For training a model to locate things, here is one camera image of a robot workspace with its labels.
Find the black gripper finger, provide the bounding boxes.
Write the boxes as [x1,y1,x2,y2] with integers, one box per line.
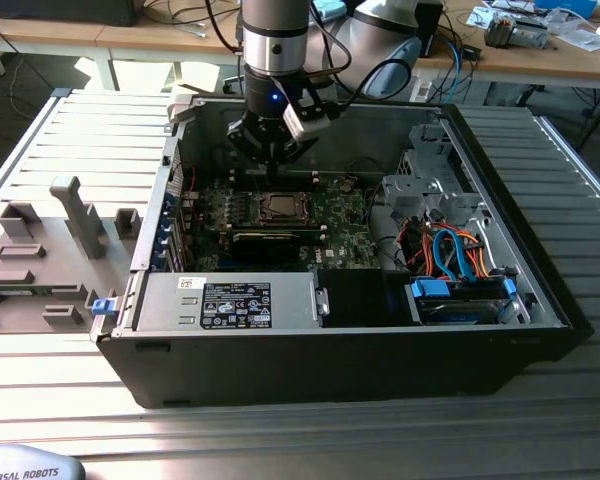
[225,121,275,184]
[271,135,322,184]

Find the metal socket cover frame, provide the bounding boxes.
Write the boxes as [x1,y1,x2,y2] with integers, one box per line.
[258,192,314,222]

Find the RAM slot with white clip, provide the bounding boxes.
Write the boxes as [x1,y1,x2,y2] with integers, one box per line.
[228,179,326,188]
[228,169,326,179]
[231,225,327,235]

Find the CPU socket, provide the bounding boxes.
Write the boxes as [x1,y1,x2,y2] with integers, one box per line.
[251,191,315,225]

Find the dark CPU cooler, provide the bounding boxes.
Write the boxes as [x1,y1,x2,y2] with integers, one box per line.
[483,13,517,50]

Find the green motherboard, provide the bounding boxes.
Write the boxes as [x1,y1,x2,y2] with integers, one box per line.
[179,169,385,275]

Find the black graphics card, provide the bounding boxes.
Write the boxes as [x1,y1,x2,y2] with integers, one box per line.
[199,227,304,265]

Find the pale teal packet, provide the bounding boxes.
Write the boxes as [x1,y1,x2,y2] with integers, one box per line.
[312,0,349,21]

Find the silver metal drive cage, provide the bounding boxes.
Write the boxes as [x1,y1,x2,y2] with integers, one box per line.
[381,123,487,232]

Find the wooden desk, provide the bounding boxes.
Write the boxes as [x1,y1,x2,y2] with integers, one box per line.
[0,3,245,56]
[410,0,600,92]

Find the black plastic shroud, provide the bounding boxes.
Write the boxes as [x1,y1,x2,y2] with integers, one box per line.
[317,268,412,329]

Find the grey power supply unit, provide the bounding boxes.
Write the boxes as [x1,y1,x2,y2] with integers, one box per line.
[134,272,322,333]

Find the hard disk in blue carrier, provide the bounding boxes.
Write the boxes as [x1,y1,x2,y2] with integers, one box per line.
[403,276,520,326]

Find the black PC case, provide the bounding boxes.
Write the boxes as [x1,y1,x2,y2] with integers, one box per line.
[93,93,596,410]

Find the black computer tower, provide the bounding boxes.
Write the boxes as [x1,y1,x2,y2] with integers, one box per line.
[0,0,137,28]

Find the white leaflet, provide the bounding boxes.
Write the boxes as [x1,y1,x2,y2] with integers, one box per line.
[467,4,496,29]

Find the grey parts rack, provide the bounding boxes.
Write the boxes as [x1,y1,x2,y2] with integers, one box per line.
[0,174,142,335]

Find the grey drive unit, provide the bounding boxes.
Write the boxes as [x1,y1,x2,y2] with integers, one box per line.
[509,19,551,50]

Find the blue box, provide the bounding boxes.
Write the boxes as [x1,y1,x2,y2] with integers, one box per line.
[534,0,599,20]

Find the clear plastic bag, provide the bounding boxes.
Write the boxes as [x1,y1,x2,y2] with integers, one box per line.
[554,27,600,52]

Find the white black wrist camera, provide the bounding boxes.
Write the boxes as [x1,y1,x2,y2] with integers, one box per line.
[282,97,331,142]

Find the thin black cable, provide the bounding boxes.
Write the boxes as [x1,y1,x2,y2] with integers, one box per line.
[349,156,387,211]

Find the thick black camera cable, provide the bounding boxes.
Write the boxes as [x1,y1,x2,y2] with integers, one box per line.
[324,58,414,119]

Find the blue flat data wire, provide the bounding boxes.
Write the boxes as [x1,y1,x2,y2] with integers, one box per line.
[429,223,477,285]

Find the blue hanging cable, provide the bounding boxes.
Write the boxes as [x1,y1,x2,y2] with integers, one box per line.
[447,37,469,104]

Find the orange red power wires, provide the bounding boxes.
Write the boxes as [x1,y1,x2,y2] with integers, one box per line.
[398,222,491,281]

